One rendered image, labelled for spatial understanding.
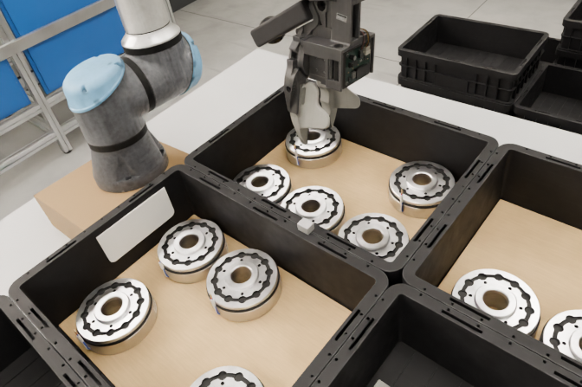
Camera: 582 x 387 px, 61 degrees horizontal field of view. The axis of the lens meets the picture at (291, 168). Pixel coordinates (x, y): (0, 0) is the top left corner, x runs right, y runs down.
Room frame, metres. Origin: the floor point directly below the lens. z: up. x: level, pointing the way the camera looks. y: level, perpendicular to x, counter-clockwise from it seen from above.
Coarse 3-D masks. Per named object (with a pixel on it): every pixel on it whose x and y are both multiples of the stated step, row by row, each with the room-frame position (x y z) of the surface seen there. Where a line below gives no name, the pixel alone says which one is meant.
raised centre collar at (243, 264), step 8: (232, 264) 0.45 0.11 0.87; (240, 264) 0.45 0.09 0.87; (248, 264) 0.45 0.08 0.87; (232, 272) 0.44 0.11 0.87; (256, 272) 0.43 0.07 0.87; (224, 280) 0.43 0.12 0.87; (256, 280) 0.42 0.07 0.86; (232, 288) 0.41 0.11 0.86; (240, 288) 0.41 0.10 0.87; (248, 288) 0.41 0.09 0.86
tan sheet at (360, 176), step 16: (352, 144) 0.72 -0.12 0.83; (272, 160) 0.71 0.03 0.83; (288, 160) 0.71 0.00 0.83; (336, 160) 0.68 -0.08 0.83; (352, 160) 0.67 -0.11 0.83; (368, 160) 0.67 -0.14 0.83; (384, 160) 0.66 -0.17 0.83; (304, 176) 0.65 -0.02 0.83; (320, 176) 0.65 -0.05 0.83; (336, 176) 0.64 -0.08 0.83; (352, 176) 0.63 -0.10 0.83; (368, 176) 0.63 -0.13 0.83; (384, 176) 0.62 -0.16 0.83; (336, 192) 0.60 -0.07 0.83; (352, 192) 0.59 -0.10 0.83; (368, 192) 0.59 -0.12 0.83; (384, 192) 0.58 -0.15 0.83; (352, 208) 0.56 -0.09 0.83; (368, 208) 0.55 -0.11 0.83; (384, 208) 0.54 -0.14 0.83; (416, 224) 0.50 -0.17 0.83
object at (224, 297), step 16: (224, 256) 0.47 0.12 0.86; (240, 256) 0.47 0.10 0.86; (256, 256) 0.47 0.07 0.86; (224, 272) 0.45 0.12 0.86; (272, 272) 0.43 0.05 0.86; (208, 288) 0.42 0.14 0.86; (224, 288) 0.42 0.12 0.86; (256, 288) 0.41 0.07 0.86; (272, 288) 0.40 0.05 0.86; (224, 304) 0.39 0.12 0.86; (240, 304) 0.39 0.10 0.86; (256, 304) 0.39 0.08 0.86
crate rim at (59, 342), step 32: (224, 192) 0.54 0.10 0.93; (96, 224) 0.52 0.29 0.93; (288, 224) 0.45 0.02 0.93; (64, 256) 0.47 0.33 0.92; (352, 256) 0.38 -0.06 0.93; (384, 288) 0.33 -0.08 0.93; (32, 320) 0.37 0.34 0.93; (64, 352) 0.32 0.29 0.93; (320, 352) 0.26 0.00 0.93; (96, 384) 0.27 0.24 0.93
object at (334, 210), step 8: (296, 192) 0.58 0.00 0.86; (304, 192) 0.58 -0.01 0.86; (312, 192) 0.58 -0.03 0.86; (320, 192) 0.58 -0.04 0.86; (328, 192) 0.57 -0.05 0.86; (288, 200) 0.57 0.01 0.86; (296, 200) 0.56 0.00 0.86; (328, 200) 0.55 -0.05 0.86; (336, 200) 0.55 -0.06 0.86; (288, 208) 0.55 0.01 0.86; (328, 208) 0.53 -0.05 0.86; (336, 208) 0.53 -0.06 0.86; (320, 216) 0.52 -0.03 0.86; (328, 216) 0.52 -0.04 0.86; (336, 216) 0.51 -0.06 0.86; (320, 224) 0.51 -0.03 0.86; (328, 224) 0.50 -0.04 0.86
